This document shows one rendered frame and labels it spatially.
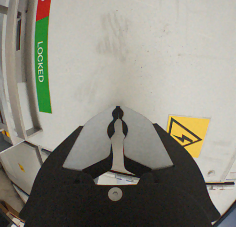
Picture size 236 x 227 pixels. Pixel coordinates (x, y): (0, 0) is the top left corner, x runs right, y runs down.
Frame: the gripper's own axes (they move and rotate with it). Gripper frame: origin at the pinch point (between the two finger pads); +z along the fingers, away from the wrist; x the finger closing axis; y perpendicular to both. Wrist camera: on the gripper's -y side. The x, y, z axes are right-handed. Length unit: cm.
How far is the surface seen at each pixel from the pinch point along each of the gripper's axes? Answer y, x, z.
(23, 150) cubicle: 34, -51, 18
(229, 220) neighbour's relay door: 50, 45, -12
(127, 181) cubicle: 29.9, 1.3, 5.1
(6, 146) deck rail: 13.3, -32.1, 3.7
